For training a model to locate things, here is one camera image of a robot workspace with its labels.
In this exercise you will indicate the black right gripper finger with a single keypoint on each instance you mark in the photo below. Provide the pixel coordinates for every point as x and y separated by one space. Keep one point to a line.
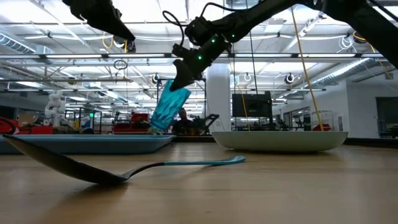
186 73

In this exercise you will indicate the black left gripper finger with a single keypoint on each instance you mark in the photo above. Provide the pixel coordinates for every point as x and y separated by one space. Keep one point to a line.
115 28

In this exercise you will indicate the teal faceted plastic cup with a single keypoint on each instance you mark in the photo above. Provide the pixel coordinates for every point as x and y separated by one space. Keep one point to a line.
168 107

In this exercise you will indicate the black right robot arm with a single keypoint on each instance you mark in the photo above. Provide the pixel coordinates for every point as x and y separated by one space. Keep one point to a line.
280 9

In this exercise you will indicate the black background robot arm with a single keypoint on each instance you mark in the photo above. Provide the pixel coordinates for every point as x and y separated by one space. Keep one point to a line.
208 121

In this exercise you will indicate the blue plastic tray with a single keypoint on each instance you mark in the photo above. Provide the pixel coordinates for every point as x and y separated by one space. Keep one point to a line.
93 144

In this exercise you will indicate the white pillar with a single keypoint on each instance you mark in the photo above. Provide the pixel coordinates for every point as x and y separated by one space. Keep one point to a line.
218 99

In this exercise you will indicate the person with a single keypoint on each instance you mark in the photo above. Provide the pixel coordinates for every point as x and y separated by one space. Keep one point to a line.
183 123

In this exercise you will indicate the black monitor screen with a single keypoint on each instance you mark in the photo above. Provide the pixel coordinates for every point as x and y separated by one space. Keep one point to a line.
252 105

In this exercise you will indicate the red tool cart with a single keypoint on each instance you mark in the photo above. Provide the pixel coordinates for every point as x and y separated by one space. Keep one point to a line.
136 123

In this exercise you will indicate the cardboard box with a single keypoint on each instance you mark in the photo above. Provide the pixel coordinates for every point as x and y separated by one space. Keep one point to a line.
27 119

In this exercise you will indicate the red triangular object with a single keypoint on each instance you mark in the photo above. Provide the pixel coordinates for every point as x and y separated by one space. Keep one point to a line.
321 127

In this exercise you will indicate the silver ceiling air duct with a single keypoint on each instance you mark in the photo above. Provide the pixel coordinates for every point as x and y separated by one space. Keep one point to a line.
342 71

